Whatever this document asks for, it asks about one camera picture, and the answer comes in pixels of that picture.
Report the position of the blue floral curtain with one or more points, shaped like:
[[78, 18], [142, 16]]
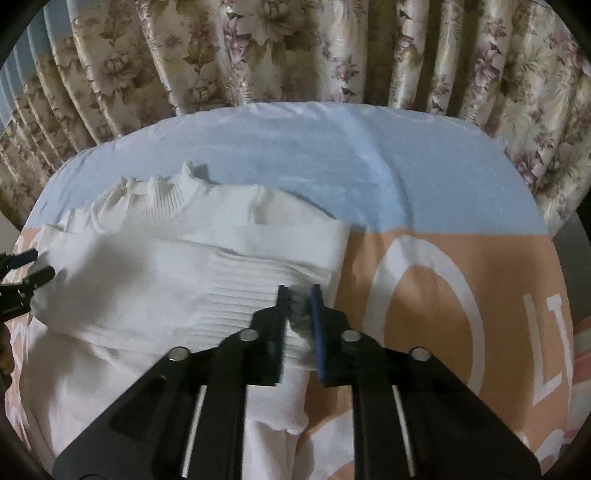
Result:
[[300, 50]]

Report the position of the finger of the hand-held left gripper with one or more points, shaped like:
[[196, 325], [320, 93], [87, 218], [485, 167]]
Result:
[[39, 277], [21, 258]]

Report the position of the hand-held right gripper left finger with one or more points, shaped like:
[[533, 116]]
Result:
[[280, 318]]

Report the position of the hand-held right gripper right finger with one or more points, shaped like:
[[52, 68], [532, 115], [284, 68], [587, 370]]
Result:
[[316, 323]]

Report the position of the white knit sweater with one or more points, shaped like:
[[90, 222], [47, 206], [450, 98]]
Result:
[[161, 263]]

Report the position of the orange and blue printed bedsheet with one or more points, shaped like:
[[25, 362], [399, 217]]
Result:
[[415, 194]]

